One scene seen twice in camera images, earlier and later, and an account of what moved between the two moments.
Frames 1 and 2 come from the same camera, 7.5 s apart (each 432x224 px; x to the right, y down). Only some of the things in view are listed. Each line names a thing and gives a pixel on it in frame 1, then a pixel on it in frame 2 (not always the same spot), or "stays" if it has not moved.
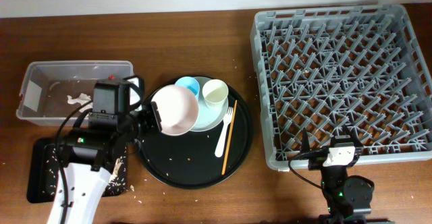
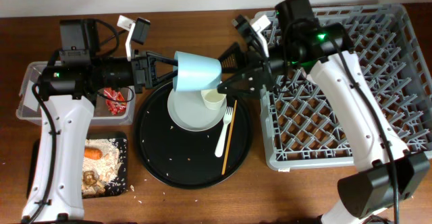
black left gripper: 146,115 → 148,60
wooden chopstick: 229,138 stays
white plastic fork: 227,119 stays
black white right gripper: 357,147 → 260,68
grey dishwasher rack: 362,66 stays
